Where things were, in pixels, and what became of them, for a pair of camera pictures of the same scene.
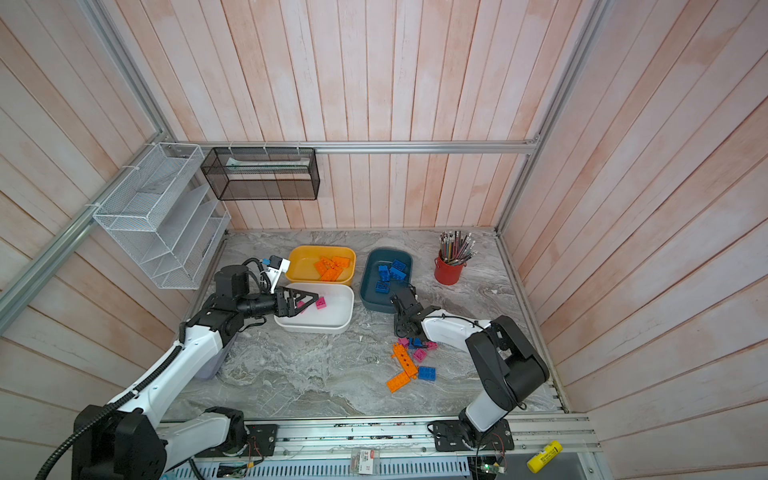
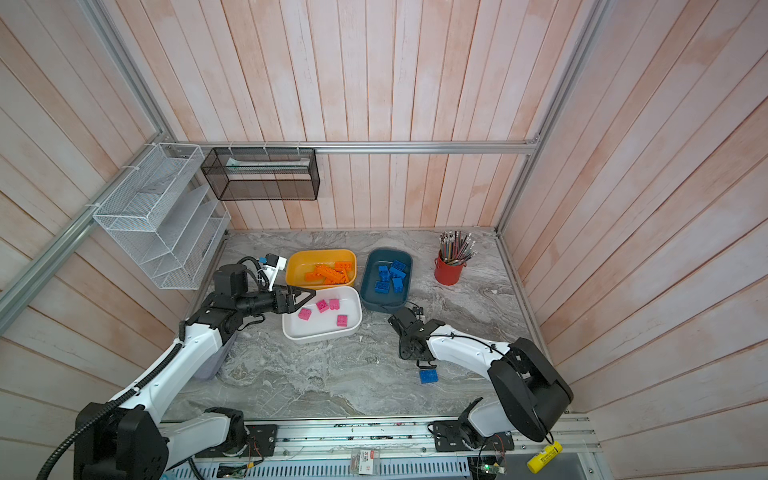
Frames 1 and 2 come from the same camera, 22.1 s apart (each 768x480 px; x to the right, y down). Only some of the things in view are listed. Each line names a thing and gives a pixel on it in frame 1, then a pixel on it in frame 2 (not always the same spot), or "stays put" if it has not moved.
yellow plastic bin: [321, 264] stays put
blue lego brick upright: [384, 272] stays put
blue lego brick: [382, 287] stays put
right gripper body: [400, 324] -> [404, 349]
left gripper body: [272, 304] stays put
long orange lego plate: [403, 359] -> [331, 275]
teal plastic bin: [385, 272] stays put
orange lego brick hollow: [331, 274] -> [314, 277]
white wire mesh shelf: [163, 214] stays put
